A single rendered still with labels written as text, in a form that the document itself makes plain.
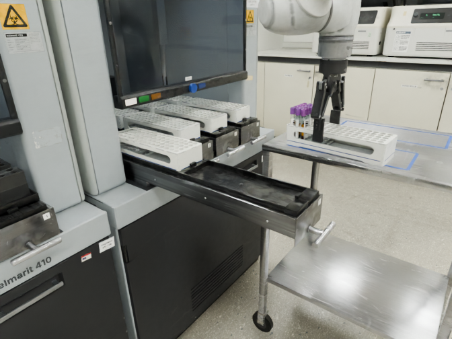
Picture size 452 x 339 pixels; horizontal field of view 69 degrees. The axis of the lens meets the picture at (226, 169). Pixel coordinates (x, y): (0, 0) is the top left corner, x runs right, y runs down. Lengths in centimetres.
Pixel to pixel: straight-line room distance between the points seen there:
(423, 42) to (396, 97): 42
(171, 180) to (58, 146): 29
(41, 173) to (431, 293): 130
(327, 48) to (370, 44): 205
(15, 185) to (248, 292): 115
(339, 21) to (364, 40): 209
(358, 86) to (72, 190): 254
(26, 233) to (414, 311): 118
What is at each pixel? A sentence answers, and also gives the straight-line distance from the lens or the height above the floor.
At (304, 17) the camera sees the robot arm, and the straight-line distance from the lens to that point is 83.
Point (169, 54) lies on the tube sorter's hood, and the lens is 107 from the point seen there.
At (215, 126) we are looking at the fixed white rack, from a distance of 120.
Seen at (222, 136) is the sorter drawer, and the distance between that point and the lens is 118.
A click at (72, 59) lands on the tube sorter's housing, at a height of 110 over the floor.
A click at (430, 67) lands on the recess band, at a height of 84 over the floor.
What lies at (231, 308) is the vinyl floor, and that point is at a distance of 161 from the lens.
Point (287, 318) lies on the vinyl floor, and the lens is 159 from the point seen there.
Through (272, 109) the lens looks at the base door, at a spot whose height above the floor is 37.
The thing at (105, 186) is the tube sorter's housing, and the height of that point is 76.
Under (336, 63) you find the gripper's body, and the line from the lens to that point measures 97.
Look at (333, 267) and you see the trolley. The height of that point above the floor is 28.
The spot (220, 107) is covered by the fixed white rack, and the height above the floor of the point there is 86.
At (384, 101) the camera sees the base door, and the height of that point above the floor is 57.
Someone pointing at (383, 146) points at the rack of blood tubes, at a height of 88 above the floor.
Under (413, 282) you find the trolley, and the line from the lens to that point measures 147.
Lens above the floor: 117
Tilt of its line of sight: 24 degrees down
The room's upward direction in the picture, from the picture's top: 1 degrees counter-clockwise
